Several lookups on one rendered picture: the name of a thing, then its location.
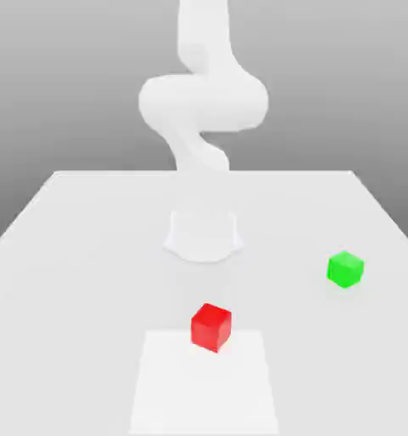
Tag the small green cube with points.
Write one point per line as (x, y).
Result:
(345, 269)

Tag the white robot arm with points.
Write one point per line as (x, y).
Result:
(203, 102)

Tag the small red cube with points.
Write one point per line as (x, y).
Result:
(210, 327)

